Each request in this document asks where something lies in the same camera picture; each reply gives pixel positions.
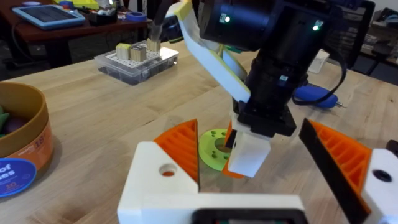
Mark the green disc with holes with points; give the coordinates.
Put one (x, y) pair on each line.
(211, 149)

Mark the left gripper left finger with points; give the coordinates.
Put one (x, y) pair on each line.
(149, 186)

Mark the small white box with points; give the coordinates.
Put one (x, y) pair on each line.
(318, 62)

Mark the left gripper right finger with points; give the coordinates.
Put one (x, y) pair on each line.
(357, 174)

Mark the blue tape roll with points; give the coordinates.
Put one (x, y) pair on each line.
(136, 16)

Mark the blue electric screwdriver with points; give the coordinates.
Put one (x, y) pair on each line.
(314, 95)

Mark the dark wooden desk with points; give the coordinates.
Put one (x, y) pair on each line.
(62, 34)

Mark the blue framed tablet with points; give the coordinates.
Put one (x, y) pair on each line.
(48, 15)

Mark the tan toy tub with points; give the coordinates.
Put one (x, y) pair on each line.
(25, 137)

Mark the black tray with small items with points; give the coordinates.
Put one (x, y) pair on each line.
(102, 17)

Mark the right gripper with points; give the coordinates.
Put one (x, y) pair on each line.
(280, 62)

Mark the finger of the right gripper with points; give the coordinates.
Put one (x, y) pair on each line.
(228, 138)
(248, 152)

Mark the clear box with wooden blocks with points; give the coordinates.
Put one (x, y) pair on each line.
(136, 62)

